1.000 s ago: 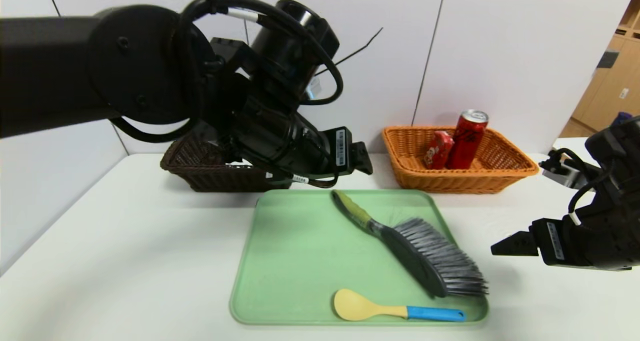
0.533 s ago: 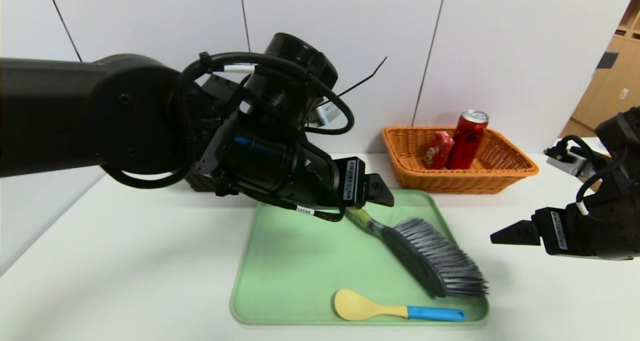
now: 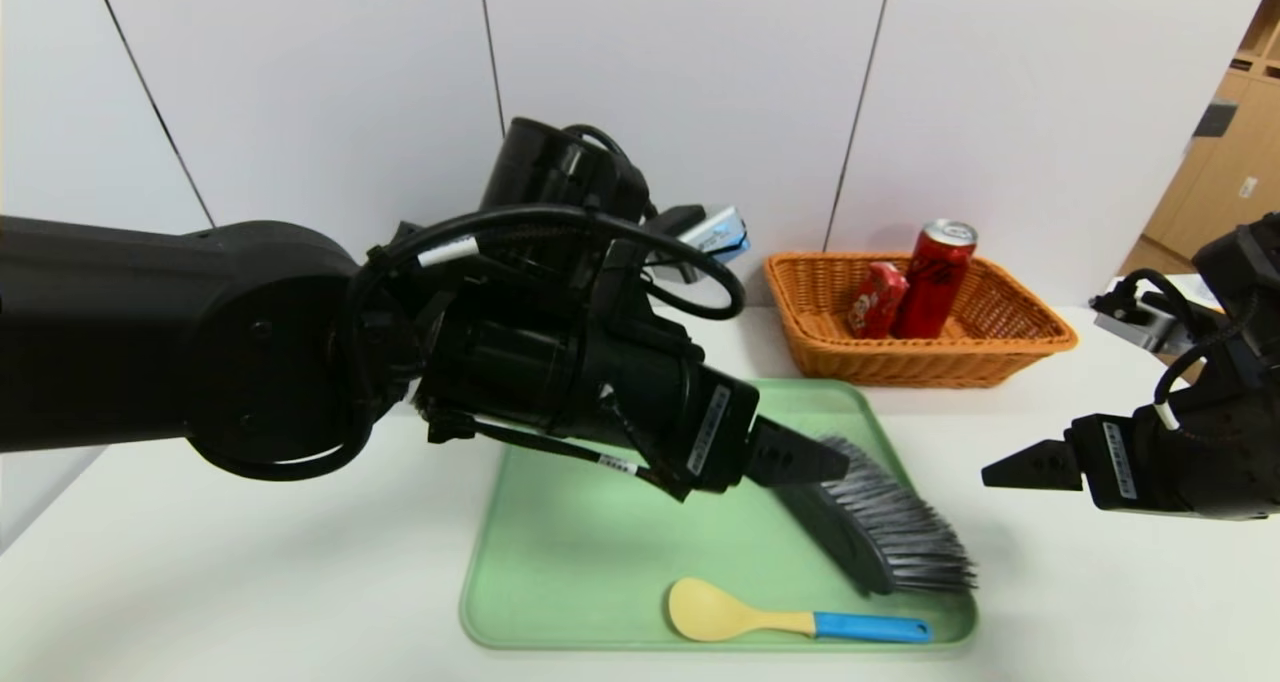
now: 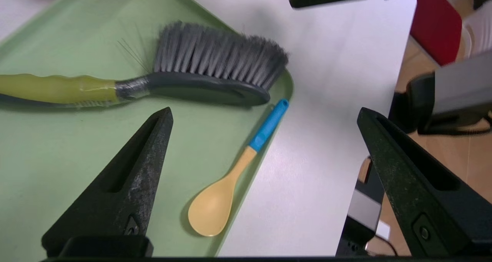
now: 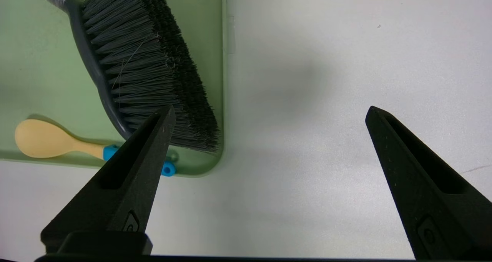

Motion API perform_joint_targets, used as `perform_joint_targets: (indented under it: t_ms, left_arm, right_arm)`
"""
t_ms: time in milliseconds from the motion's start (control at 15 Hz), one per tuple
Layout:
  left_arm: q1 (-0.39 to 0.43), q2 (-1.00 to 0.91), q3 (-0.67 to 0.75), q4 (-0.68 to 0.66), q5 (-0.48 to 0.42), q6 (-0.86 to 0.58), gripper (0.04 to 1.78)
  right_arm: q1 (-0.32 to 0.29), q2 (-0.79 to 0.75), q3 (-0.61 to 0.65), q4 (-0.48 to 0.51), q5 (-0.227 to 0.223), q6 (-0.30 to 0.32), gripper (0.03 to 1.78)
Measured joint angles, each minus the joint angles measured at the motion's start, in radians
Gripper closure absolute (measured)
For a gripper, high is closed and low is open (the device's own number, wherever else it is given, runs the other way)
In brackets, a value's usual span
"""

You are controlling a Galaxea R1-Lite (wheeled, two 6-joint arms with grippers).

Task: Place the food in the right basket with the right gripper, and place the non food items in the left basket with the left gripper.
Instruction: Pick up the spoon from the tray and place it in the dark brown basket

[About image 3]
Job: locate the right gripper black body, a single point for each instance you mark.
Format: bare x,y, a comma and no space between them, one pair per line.
1112,461

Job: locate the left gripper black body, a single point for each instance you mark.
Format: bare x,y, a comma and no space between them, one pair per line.
722,434

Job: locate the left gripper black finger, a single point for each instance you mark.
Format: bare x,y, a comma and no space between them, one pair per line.
790,460

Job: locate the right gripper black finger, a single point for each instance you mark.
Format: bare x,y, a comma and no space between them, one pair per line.
1045,467

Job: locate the grey bristle hand brush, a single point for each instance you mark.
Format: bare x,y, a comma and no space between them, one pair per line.
890,532

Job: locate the red soda can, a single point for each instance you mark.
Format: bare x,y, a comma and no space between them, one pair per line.
932,282

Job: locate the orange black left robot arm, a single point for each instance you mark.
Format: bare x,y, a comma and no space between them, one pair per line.
150,332

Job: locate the orange wicker basket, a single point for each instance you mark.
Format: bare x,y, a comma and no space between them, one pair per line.
960,357

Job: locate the light green plastic tray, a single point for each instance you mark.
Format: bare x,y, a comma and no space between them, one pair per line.
600,562

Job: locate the white side table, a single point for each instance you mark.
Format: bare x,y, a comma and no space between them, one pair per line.
1208,290

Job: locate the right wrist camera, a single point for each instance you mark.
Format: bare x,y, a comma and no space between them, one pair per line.
1150,327

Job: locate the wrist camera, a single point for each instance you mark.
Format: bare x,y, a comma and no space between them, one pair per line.
715,234
1150,327

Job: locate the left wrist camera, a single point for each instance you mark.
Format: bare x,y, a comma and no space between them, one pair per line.
715,234

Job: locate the dark grey wall plate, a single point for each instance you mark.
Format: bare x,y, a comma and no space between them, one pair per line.
1212,123

